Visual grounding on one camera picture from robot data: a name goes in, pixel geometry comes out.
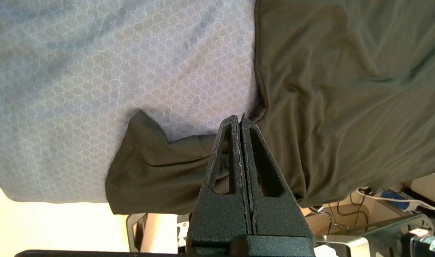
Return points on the blue power adapter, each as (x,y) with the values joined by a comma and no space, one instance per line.
(394,195)

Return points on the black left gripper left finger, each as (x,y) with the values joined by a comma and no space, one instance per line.
(221,217)

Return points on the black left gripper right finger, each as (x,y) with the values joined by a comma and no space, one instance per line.
(274,217)

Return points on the black moon print t-shirt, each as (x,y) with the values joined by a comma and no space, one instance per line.
(346,89)

